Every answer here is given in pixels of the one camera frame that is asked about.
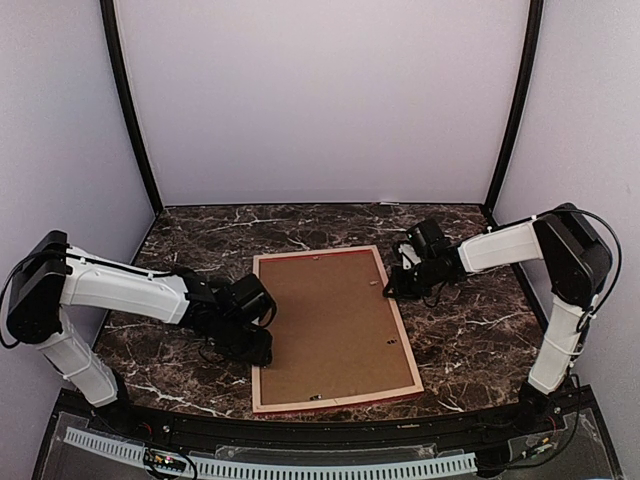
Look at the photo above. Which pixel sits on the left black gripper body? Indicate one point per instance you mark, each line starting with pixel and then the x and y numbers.
pixel 232 342

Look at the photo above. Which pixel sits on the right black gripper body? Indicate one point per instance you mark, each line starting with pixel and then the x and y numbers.
pixel 419 284

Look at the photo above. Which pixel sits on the red wooden picture frame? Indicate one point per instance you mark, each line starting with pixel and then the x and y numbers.
pixel 325 405

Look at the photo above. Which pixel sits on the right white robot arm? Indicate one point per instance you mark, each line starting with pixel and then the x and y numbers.
pixel 581 267

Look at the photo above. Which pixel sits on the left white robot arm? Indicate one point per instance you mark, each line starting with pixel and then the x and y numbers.
pixel 56 274

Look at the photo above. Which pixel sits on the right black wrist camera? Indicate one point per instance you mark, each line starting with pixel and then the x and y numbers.
pixel 427 239

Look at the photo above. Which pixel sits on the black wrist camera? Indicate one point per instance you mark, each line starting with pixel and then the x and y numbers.
pixel 427 239
pixel 254 302

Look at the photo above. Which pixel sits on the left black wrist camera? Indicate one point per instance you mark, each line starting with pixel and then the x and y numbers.
pixel 254 302

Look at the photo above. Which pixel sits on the white cable duct strip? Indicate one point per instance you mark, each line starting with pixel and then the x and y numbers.
pixel 238 463

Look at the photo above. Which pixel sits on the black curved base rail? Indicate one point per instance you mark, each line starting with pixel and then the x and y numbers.
pixel 472 431

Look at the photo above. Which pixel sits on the right black corner post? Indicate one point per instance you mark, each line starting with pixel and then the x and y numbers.
pixel 521 89

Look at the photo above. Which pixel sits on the black corner post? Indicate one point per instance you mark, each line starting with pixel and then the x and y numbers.
pixel 521 89
pixel 126 101

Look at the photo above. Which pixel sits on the left black corner post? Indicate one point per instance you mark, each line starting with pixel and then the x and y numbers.
pixel 126 101

